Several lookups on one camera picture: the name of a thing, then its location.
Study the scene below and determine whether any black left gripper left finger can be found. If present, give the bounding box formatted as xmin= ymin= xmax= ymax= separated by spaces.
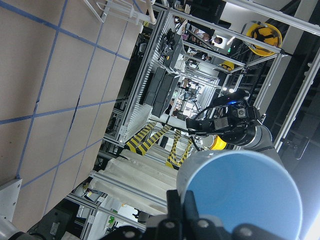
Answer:
xmin=166 ymin=190 xmax=183 ymax=220

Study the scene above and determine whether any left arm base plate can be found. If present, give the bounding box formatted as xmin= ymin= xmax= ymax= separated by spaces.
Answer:
xmin=0 ymin=178 xmax=23 ymax=222

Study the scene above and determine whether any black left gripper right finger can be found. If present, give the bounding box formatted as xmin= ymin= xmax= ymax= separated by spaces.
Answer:
xmin=183 ymin=190 xmax=199 ymax=220

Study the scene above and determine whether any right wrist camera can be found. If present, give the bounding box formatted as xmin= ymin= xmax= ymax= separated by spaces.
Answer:
xmin=210 ymin=89 xmax=250 ymax=107

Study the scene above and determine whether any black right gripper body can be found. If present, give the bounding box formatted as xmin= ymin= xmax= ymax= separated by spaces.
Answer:
xmin=185 ymin=103 xmax=261 ymax=146

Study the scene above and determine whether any yellow hard hat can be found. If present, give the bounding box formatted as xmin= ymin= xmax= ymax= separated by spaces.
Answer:
xmin=246 ymin=22 xmax=283 ymax=57

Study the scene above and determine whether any light blue plastic cup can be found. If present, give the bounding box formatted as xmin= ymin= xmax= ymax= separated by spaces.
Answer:
xmin=176 ymin=150 xmax=303 ymax=240

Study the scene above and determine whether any white wire cup rack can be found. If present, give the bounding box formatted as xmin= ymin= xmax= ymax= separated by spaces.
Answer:
xmin=83 ymin=0 xmax=157 ymax=25

